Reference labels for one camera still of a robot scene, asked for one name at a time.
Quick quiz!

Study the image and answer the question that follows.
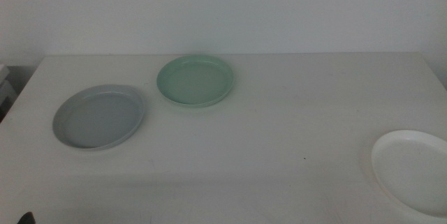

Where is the grey shallow bowl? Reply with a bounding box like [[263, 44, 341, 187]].
[[52, 84, 146, 151]]

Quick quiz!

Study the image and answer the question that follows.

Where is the green shallow bowl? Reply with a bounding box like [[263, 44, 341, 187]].
[[156, 54, 235, 109]]

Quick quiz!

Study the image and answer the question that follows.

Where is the white shallow bowl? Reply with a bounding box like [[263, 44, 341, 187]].
[[371, 129, 447, 219]]

